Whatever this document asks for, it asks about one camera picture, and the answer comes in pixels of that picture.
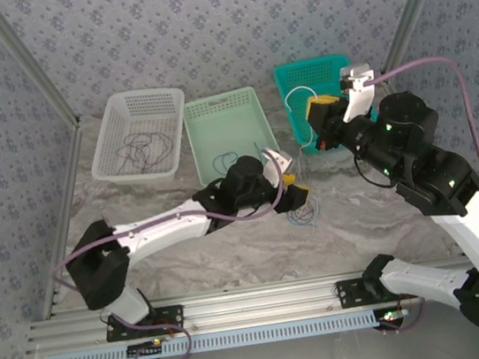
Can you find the small black controller board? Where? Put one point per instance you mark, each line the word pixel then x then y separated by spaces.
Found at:
pixel 393 318
pixel 145 349

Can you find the aluminium frame post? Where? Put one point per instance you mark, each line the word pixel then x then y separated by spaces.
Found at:
pixel 416 7
pixel 26 62

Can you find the white plastic mesh basket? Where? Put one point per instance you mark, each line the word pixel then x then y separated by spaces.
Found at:
pixel 139 100

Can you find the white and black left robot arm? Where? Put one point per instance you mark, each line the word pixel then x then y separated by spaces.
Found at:
pixel 162 232

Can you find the light green plastic basket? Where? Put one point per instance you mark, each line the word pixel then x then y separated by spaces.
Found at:
pixel 223 124

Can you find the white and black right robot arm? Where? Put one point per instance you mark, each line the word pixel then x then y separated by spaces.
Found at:
pixel 475 240

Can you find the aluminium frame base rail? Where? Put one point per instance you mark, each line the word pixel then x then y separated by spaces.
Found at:
pixel 257 302

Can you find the teal plastic mesh basket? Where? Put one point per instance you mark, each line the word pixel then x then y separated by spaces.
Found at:
pixel 318 70

